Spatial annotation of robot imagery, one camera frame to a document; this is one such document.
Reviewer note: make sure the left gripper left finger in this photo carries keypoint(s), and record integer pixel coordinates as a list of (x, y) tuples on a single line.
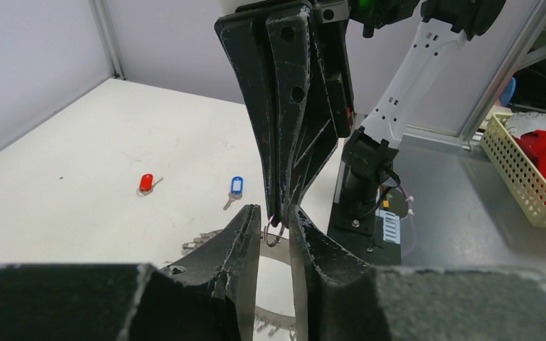
[(206, 295)]

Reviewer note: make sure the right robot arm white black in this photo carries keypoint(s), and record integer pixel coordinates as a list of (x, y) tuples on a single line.
[(444, 28)]

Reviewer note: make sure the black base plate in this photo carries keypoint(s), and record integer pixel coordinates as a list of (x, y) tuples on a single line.
[(374, 237)]

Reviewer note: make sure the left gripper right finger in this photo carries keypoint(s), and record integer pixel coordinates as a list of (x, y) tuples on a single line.
[(338, 296)]

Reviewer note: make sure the blue tag key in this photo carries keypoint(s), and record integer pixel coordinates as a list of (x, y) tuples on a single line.
[(236, 191)]

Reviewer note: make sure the cream perforated basket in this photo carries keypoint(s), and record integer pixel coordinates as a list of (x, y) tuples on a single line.
[(524, 181)]

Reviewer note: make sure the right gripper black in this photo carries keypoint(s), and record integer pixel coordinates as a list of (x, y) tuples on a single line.
[(294, 133)]

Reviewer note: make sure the red tag key on table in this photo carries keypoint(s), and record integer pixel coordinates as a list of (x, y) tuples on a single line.
[(147, 184)]

